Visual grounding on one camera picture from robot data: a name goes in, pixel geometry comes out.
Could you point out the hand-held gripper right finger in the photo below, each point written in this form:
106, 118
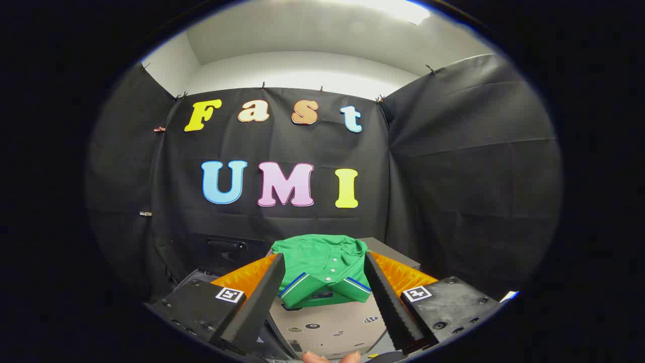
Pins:
390, 307

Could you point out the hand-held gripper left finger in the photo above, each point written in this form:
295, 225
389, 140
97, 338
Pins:
262, 302

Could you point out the green polo shirt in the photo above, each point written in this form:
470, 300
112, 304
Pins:
317, 262

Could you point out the grey cabinet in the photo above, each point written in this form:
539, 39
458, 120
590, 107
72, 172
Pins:
332, 322

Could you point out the black backdrop cloth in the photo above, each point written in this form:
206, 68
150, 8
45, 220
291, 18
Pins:
453, 176

